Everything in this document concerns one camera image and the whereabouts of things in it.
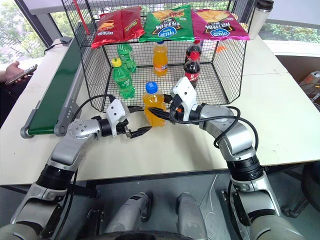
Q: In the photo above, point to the cola bottle red cap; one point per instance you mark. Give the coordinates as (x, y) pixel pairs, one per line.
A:
(193, 48)
(192, 71)

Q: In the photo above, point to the bystander hand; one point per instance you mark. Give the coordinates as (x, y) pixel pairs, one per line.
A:
(15, 71)

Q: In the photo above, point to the grey robot leg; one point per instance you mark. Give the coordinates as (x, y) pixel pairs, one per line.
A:
(130, 212)
(191, 215)

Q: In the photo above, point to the cardboard box with equipment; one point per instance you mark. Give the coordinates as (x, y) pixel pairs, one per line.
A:
(311, 85)

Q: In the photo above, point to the grey right robot leg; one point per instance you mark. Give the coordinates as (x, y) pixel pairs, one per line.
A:
(191, 215)

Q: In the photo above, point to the grey left robot leg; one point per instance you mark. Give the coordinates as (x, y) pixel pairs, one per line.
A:
(130, 212)

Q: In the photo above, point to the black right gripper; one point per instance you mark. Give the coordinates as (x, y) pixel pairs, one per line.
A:
(176, 110)

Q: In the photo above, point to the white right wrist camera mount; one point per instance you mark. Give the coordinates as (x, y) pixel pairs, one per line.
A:
(186, 90)

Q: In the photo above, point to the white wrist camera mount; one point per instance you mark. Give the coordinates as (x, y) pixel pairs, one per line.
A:
(116, 110)
(186, 90)

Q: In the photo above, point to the smartphone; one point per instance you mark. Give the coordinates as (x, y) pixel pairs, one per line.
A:
(23, 73)

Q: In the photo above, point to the red pole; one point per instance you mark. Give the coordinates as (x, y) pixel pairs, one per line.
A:
(81, 17)

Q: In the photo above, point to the white tumbler black lid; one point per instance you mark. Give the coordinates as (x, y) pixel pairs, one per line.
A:
(258, 22)

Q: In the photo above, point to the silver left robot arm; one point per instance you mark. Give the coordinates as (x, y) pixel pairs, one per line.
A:
(75, 130)

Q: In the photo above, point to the dark rounded robot torso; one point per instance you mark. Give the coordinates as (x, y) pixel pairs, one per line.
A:
(140, 237)

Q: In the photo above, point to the green chips bag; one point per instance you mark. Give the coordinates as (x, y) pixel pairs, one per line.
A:
(167, 25)

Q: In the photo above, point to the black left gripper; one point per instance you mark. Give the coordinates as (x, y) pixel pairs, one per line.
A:
(123, 129)

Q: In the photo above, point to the bystander dark trousers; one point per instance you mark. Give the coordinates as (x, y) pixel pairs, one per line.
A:
(8, 95)

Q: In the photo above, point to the green soda bottle yellow cap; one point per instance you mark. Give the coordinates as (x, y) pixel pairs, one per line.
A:
(122, 80)

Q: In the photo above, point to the small orange object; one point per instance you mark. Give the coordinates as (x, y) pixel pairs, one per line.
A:
(220, 48)

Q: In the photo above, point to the orange soda bottle blue cap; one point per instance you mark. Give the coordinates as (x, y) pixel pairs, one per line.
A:
(153, 102)

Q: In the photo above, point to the green conveyor belt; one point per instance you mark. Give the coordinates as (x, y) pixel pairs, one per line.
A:
(57, 92)

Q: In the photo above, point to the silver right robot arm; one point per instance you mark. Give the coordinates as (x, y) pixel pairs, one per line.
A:
(240, 135)

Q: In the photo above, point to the red chips bag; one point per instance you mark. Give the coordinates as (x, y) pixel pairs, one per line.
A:
(132, 22)
(107, 30)

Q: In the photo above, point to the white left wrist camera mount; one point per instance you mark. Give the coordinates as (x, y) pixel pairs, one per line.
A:
(116, 110)

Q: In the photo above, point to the magenta chips bag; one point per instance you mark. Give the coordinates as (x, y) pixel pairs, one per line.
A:
(217, 23)

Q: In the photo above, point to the grey power adapter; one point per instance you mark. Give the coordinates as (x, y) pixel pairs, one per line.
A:
(65, 41)

